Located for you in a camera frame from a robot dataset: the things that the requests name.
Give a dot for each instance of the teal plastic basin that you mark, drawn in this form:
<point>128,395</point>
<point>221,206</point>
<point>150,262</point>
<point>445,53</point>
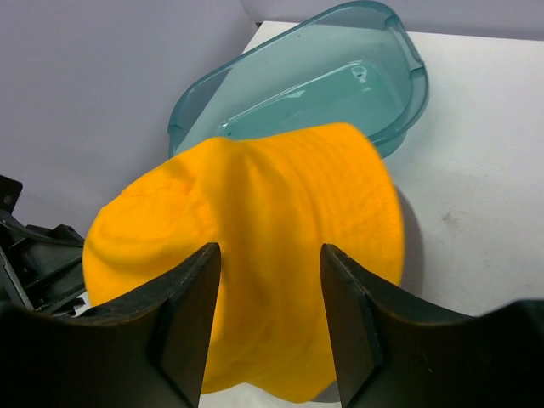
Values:
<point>353,63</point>

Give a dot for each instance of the yellow bucket hat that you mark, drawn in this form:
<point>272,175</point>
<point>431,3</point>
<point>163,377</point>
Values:
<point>270,204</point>

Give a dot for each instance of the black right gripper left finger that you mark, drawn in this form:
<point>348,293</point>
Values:
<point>146,348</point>

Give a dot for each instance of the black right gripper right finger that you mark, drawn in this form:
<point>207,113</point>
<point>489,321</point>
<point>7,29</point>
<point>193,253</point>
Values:
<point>393,349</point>

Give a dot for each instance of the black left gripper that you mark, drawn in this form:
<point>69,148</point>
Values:
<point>41,268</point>

